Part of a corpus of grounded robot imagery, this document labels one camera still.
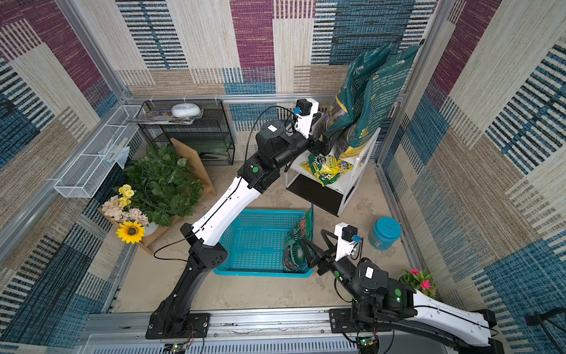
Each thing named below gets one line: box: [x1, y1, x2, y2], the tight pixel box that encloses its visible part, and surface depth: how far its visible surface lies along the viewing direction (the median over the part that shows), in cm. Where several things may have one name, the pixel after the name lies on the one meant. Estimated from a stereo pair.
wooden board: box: [170, 137, 218, 198], surface depth 90 cm
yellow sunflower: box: [115, 220, 146, 245], surface depth 71 cm
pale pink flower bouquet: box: [101, 194, 149, 227], surface depth 77 cm
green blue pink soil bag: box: [283, 206, 314, 274], surface depth 79 cm
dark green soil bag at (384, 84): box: [337, 44, 420, 159], surface depth 63 cm
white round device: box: [170, 102, 202, 118], surface depth 91 cm
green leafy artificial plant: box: [123, 143, 205, 227], surface depth 85 cm
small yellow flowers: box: [117, 183, 135, 208], surface depth 71 cm
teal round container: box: [368, 216, 402, 251], surface depth 85 cm
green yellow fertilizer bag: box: [306, 152, 344, 188], surface depth 91 cm
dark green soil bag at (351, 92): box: [322, 42, 393, 132], surface depth 62 cm
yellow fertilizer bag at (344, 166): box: [300, 159, 362, 177], surface depth 91 cm
